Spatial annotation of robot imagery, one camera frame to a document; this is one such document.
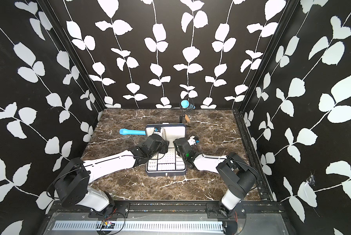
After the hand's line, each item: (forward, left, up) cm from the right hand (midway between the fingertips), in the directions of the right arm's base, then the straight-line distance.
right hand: (172, 136), depth 89 cm
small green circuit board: (-44, +30, -13) cm, 55 cm away
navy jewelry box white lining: (-16, +1, -6) cm, 17 cm away
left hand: (-4, +3, +2) cm, 5 cm away
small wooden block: (+23, -10, -9) cm, 27 cm away
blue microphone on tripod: (+15, -9, +11) cm, 20 cm away
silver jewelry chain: (0, +5, +2) cm, 5 cm away
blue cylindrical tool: (+10, +35, -8) cm, 37 cm away
